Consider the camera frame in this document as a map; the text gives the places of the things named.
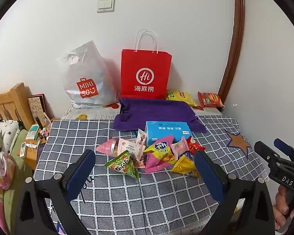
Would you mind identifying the orange chip bag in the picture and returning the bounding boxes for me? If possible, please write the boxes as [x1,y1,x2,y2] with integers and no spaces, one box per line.
[198,92,224,108]

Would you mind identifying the wooden bedside table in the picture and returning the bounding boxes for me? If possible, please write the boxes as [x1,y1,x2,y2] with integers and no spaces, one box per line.
[22,117,62,170]

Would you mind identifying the red snack packet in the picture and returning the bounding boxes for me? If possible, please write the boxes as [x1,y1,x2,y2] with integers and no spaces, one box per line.
[186,136,206,156]

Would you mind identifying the green blanket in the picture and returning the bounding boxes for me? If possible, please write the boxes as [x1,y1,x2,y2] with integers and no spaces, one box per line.
[2,129,30,235]

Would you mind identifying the pink jelly cup packet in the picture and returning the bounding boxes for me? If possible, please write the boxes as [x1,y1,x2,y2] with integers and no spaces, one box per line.
[96,138,119,157]

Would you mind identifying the green white box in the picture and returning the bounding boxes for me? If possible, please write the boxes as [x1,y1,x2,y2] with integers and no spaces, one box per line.
[26,124,40,140]

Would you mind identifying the yellow triangle snack packet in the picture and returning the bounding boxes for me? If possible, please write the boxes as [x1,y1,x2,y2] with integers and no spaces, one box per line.
[170,155,200,178]

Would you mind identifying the blue tissue box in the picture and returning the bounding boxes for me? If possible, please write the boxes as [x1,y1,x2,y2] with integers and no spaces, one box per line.
[144,121,193,146]

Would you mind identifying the red paper bag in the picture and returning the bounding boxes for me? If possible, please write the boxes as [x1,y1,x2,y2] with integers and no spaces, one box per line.
[121,29,172,99]

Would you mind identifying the patterned paper box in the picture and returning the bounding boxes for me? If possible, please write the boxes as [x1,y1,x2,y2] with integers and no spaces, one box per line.
[28,93,48,128]

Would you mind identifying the pink yellow chip bag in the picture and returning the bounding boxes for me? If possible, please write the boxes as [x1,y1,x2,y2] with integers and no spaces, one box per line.
[143,135,175,174]

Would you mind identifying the white pink packet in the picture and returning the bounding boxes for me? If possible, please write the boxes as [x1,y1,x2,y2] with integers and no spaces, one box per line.
[116,138,146,163]

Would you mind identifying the white light switch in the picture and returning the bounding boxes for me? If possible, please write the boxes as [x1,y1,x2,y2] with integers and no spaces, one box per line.
[96,0,115,13]

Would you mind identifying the purple towel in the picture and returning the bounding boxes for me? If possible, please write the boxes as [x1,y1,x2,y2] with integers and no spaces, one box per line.
[113,98,207,134]

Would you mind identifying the person's right hand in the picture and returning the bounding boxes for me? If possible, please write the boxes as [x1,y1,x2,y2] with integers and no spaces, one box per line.
[273,184,294,230]

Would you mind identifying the pink peach snack packet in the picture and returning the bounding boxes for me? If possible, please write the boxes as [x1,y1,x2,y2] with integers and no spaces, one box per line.
[170,136,190,161]

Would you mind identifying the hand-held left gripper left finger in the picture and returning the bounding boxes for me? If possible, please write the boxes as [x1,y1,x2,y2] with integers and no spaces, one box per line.
[15,149,96,235]

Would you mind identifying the floral white pillow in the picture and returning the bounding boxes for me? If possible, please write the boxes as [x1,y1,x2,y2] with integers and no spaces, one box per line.
[0,120,22,155]

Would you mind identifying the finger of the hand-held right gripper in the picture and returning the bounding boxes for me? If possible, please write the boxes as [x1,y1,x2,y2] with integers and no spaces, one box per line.
[254,140,284,170]
[274,138,294,163]

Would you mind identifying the white plastic bag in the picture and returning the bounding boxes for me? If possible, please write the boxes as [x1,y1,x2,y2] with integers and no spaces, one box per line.
[56,40,120,109]

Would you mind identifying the wooden door frame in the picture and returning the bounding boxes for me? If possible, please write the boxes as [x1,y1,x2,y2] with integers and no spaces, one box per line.
[217,0,245,102]

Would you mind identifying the small cartoon-print packet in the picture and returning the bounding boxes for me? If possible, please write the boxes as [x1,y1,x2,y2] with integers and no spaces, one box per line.
[136,129,147,145]

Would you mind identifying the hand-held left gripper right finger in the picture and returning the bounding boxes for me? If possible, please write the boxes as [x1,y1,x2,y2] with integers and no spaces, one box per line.
[194,149,276,235]

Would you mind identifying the green triangle snack packet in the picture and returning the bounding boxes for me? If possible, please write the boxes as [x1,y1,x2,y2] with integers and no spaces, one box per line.
[105,150,141,180]

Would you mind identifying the pink plastic bag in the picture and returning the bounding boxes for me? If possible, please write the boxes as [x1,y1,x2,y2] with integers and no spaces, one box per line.
[0,152,15,235]

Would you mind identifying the wooden headboard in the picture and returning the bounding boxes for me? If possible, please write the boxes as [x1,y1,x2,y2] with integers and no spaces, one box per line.
[0,83,35,130]

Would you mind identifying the grey checked cloth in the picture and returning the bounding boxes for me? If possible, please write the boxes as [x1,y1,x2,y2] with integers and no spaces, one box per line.
[33,117,270,235]

